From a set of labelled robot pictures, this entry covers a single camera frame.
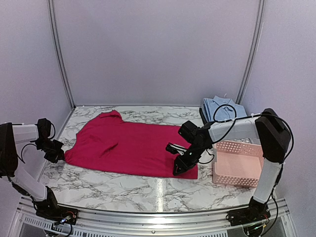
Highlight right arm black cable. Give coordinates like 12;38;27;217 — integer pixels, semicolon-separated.
197;104;296;165

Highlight right aluminium frame post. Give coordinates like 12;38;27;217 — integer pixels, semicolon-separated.
236;0;266;104

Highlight light blue shirt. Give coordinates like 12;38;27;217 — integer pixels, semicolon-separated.
201;96;247;122

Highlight left aluminium frame post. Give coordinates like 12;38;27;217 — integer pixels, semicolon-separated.
47;0;76;110

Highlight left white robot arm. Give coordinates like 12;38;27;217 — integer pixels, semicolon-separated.
0;118;65;220

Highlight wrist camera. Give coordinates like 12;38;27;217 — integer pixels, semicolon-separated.
165;143;187;156
37;118;56;140

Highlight aluminium frame post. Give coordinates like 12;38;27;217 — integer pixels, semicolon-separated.
236;0;266;104
47;0;76;110

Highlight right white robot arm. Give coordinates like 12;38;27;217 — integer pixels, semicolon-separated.
166;108;294;221

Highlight aluminium table front rail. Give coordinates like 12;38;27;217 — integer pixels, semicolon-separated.
8;197;297;237

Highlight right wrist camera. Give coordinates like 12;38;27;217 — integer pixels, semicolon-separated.
165;143;187;156

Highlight magenta red garment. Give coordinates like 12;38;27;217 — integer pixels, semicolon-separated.
65;110;189;178

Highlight pink plastic laundry basket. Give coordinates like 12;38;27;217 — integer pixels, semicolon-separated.
212;141;264;188

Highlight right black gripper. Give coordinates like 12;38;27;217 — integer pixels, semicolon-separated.
173;143;208;176

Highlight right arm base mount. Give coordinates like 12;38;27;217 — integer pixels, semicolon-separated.
226;207;271;226

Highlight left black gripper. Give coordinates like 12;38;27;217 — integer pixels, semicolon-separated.
35;138;64;163

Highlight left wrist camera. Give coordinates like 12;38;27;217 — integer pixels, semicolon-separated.
37;118;56;140

